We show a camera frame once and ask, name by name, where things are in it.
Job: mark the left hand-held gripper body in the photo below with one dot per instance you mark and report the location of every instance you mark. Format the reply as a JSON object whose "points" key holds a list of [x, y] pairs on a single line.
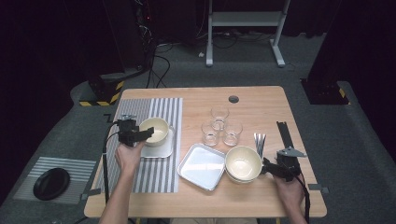
{"points": [[127, 133]]}

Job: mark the small white plug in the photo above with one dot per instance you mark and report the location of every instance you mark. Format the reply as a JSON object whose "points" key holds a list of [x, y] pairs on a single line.
{"points": [[201, 54]]}

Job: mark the white metal stand frame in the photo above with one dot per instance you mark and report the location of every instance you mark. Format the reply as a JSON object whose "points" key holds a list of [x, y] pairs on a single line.
{"points": [[246, 18]]}

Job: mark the person's left hand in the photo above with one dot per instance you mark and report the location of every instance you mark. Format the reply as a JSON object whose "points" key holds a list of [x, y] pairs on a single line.
{"points": [[129, 160]]}

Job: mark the clear drinking glass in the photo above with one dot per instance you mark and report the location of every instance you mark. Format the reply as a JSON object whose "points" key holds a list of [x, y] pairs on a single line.
{"points": [[210, 140], [219, 124], [232, 140]]}

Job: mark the striped grey white placemat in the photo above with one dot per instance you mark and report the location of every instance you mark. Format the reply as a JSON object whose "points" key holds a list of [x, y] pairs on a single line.
{"points": [[130, 107]]}

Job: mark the white square plate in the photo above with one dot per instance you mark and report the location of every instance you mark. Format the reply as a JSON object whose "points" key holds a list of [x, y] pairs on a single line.
{"points": [[158, 152], [202, 166]]}

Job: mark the black round dish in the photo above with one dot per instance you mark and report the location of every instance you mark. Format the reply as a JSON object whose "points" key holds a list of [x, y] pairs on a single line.
{"points": [[51, 184]]}

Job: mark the cream bowl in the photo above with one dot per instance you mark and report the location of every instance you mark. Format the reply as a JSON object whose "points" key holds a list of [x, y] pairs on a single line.
{"points": [[244, 181], [243, 163], [158, 130]]}

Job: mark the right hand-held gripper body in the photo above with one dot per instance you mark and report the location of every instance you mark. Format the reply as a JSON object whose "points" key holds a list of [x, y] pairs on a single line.
{"points": [[288, 166]]}

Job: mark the small striped grey mat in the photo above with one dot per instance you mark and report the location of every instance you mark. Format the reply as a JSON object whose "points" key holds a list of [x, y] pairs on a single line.
{"points": [[77, 168]]}

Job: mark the grey tape piece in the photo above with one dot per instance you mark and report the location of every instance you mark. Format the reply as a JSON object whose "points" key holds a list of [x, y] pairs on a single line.
{"points": [[319, 188]]}

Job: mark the black stand base hazard tape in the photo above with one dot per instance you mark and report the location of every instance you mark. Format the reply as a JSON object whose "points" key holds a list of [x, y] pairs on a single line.
{"points": [[323, 93], [102, 90]]}

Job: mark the bundle of black chopsticks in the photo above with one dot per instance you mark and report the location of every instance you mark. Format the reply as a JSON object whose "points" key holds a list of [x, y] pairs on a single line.
{"points": [[285, 135]]}

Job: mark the black zigzag tape mark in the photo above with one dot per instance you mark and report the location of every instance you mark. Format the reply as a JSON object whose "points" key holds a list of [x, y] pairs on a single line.
{"points": [[108, 117]]}

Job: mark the person's right hand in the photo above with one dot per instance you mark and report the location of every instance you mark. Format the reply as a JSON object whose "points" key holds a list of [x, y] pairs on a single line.
{"points": [[291, 194]]}

